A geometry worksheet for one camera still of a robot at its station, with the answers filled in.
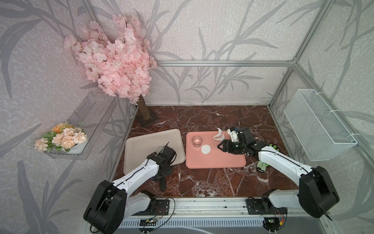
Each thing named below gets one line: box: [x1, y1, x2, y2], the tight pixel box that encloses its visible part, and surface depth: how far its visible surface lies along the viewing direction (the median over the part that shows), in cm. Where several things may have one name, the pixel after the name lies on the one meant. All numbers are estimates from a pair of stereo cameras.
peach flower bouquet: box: [34, 121, 88, 154], surface depth 50 cm
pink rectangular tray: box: [185, 131, 247, 169], surface depth 93 cm
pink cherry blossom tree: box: [64, 13, 159, 128], surface depth 69 cm
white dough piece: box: [201, 144, 211, 155], surface depth 95 cm
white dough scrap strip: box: [213, 127, 225, 141], surface depth 104 cm
